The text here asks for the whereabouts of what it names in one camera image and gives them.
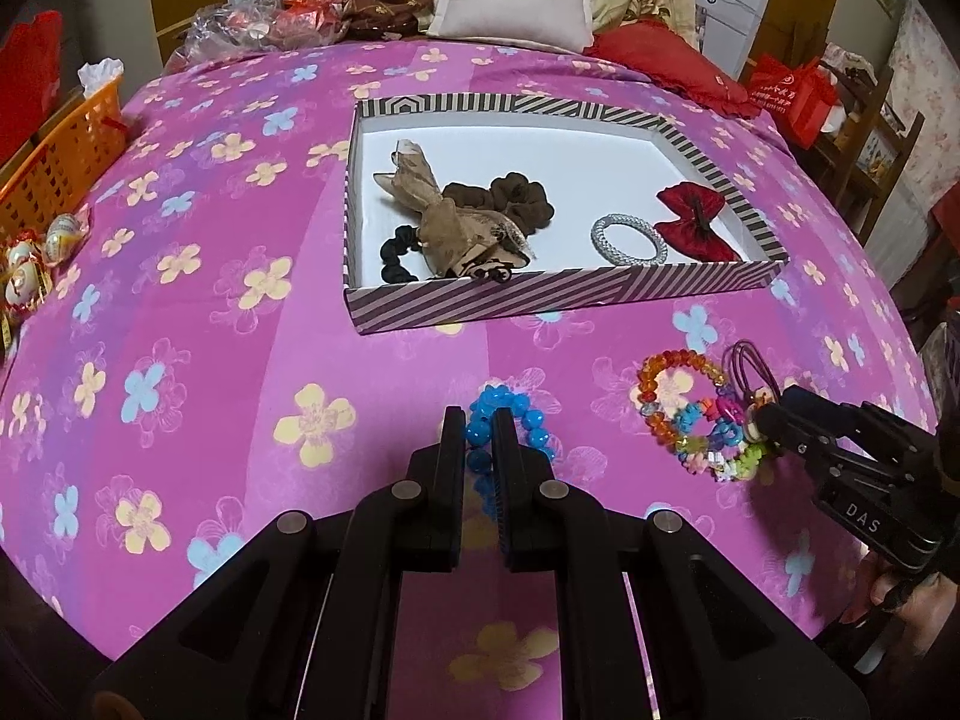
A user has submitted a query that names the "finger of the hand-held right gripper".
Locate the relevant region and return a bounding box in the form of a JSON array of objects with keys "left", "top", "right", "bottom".
[
  {"left": 780, "top": 385, "right": 852, "bottom": 428},
  {"left": 752, "top": 403, "right": 824, "bottom": 466}
]

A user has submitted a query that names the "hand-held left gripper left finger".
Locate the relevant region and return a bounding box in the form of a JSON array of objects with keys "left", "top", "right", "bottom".
[{"left": 97, "top": 405, "right": 470, "bottom": 720}]

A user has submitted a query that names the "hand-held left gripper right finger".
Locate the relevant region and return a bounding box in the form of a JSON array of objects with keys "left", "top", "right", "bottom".
[{"left": 491, "top": 406, "right": 875, "bottom": 720}]

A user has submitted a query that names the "blue bead bracelet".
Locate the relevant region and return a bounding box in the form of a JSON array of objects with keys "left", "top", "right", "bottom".
[{"left": 465, "top": 384, "right": 562, "bottom": 496}]

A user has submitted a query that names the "purple hair tie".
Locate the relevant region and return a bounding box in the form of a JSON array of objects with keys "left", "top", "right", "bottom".
[{"left": 724, "top": 340, "right": 788, "bottom": 407}]

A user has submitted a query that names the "neon multicolour charm bracelet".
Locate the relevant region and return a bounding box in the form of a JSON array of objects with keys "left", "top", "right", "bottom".
[{"left": 671, "top": 382, "right": 778, "bottom": 485}]

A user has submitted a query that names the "amber multicolour bead bracelet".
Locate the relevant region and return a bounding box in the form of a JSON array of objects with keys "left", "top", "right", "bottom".
[{"left": 636, "top": 349, "right": 731, "bottom": 433}]

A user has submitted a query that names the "red bow hair clip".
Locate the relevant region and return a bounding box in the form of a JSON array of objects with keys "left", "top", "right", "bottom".
[{"left": 654, "top": 181, "right": 740, "bottom": 262}]

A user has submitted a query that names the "black scrunchie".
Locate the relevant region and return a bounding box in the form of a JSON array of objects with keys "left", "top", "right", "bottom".
[{"left": 377, "top": 223, "right": 430, "bottom": 286}]

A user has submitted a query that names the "beige bow hair tie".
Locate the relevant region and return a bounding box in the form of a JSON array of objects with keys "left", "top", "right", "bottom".
[{"left": 375, "top": 139, "right": 538, "bottom": 284}]

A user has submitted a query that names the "silver bracelet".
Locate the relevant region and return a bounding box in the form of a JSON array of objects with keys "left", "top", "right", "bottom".
[{"left": 591, "top": 214, "right": 669, "bottom": 268}]

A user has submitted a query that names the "brown scrunchie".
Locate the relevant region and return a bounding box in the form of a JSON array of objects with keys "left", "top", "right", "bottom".
[{"left": 442, "top": 172, "right": 557, "bottom": 238}]

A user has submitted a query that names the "striped cardboard box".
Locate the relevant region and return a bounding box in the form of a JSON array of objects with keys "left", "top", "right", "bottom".
[{"left": 341, "top": 92, "right": 790, "bottom": 335}]

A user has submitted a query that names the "person's right hand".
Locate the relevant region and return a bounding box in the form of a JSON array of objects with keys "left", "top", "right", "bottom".
[{"left": 847, "top": 566, "right": 960, "bottom": 672}]

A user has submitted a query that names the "wooden chair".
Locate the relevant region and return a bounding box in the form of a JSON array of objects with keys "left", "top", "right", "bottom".
[{"left": 796, "top": 45, "right": 928, "bottom": 241}]

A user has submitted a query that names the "red gift bag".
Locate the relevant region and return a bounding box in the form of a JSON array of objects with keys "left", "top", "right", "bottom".
[{"left": 750, "top": 52, "right": 842, "bottom": 151}]

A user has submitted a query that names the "floral curtain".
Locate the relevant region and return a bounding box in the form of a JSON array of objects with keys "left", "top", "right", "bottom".
[{"left": 892, "top": 0, "right": 960, "bottom": 203}]

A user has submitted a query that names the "red cushion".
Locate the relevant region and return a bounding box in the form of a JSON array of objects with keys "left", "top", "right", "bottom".
[{"left": 585, "top": 19, "right": 763, "bottom": 121}]

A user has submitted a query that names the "clear plastic bag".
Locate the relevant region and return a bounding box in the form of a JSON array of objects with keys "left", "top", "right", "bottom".
[{"left": 176, "top": 0, "right": 295, "bottom": 62}]

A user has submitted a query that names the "orange plastic basket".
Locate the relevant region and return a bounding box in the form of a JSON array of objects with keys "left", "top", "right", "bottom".
[{"left": 0, "top": 79, "right": 130, "bottom": 241}]

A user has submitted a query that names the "white crumpled plastic bag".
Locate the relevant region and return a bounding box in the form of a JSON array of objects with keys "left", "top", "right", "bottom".
[{"left": 78, "top": 58, "right": 125, "bottom": 98}]

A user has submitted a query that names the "red paper bag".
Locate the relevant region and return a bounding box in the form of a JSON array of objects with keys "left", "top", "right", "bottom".
[{"left": 0, "top": 11, "right": 65, "bottom": 166}]

